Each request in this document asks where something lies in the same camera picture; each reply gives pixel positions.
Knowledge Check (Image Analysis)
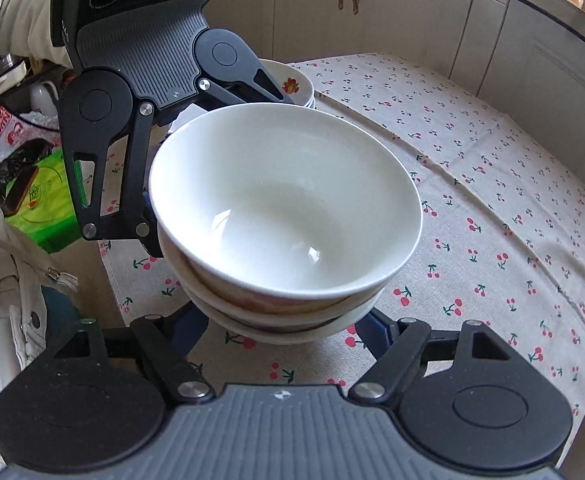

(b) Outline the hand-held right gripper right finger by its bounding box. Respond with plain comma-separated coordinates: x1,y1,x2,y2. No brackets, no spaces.
347,309,518,405

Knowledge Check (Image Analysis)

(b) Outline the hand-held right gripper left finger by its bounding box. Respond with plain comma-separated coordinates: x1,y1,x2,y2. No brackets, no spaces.
65,302,216,405

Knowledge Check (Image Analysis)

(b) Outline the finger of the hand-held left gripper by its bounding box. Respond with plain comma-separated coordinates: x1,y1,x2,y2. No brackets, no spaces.
197,59,299,111
61,101,166,258

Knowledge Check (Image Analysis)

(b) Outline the white floral-print bowl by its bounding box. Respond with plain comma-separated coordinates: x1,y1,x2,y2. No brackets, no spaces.
148,102,423,301
156,220,389,318
177,275,384,347

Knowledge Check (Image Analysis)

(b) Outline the green tissue pack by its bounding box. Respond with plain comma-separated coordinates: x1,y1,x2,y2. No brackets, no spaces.
4,152,82,256

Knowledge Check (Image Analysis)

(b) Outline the white kettle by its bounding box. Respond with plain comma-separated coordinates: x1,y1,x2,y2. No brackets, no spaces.
27,79,62,117

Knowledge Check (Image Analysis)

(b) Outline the black plastic bag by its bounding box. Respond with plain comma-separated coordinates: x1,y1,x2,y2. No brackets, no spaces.
5,137,62,173

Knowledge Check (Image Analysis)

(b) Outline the brown-cased smartphone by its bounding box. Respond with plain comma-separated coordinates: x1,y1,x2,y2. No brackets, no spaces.
0,165,40,217

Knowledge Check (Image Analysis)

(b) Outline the dark teal cloth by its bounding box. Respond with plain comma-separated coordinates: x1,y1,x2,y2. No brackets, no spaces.
41,284,84,336

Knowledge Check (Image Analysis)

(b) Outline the white bag with red print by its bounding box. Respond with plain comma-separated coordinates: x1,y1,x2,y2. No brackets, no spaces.
0,100,62,161

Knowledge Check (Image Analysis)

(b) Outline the cherry-print tablecloth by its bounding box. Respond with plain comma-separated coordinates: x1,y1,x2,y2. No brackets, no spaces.
97,52,585,461

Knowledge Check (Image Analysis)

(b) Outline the person's white jacket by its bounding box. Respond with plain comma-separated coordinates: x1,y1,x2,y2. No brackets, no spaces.
0,192,84,480

